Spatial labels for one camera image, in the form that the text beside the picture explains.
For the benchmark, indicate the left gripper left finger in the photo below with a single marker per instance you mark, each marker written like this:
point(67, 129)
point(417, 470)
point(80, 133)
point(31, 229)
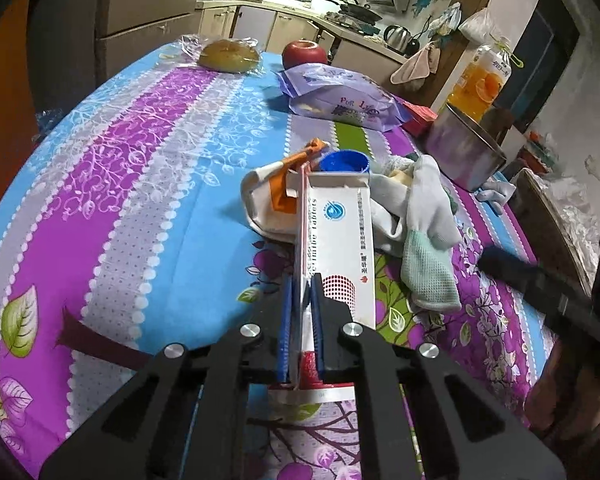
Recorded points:
point(182, 414)

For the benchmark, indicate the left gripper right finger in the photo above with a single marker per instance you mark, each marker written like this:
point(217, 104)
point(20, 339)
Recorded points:
point(420, 415)

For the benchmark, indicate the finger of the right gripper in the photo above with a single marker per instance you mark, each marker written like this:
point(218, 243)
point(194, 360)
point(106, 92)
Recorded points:
point(503, 266)

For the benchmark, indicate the white knotted towel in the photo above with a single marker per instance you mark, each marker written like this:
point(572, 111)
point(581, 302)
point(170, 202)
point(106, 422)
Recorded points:
point(408, 196)

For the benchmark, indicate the white red medicine box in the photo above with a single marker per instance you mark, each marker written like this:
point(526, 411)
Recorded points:
point(330, 269)

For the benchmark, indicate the blue plastic cup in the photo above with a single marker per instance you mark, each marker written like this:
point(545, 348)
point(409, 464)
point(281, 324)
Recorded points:
point(345, 161)

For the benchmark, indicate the person's right hand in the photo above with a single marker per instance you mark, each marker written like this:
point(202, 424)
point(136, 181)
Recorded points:
point(565, 401)

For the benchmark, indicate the dark wooden dining table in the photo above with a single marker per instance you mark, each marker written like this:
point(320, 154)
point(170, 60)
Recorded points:
point(547, 234)

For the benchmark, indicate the white plastic sheet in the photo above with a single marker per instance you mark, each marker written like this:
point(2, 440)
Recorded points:
point(583, 225)

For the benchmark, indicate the grey cloth glove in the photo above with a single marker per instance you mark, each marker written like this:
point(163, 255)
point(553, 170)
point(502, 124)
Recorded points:
point(496, 191)

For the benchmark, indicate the mint green cloth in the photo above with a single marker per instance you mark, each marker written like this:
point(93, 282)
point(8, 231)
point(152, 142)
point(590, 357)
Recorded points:
point(427, 272)

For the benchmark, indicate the steel pot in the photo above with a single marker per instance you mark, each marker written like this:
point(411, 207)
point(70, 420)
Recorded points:
point(465, 153)

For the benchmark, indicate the red box behind pot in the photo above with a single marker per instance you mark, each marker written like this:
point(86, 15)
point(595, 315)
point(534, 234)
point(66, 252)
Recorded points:
point(420, 119)

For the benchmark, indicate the purple striped floral tablecloth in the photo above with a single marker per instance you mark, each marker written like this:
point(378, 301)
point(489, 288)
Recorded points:
point(128, 216)

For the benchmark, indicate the orange juice bottle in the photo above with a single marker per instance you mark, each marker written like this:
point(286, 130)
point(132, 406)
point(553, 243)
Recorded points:
point(482, 79)

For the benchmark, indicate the pink hanging towel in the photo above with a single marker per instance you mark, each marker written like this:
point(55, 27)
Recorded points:
point(412, 74)

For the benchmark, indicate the dark window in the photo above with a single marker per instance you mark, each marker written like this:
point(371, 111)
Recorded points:
point(545, 47)

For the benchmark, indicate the hanging white plastic bag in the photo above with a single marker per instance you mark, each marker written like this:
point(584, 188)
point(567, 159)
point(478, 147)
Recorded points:
point(479, 28)

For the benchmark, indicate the purple snack bag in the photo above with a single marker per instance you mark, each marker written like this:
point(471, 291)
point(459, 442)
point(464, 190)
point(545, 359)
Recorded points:
point(321, 91)

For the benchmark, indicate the red apple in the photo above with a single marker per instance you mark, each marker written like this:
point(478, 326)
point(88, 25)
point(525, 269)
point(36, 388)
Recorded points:
point(302, 51)

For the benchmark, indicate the bread bun in plastic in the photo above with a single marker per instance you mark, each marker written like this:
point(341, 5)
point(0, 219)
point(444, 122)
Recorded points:
point(229, 56)

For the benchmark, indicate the silver refrigerator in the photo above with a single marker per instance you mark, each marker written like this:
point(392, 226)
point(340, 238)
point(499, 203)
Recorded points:
point(74, 46)

